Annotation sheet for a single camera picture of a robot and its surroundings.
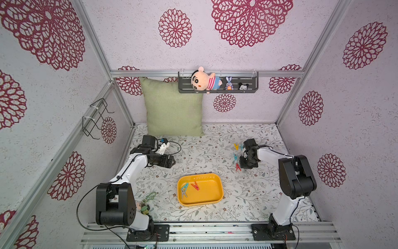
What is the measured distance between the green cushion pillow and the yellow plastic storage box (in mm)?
330

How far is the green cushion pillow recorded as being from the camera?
946 millimetres

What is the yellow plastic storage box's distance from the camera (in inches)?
32.5
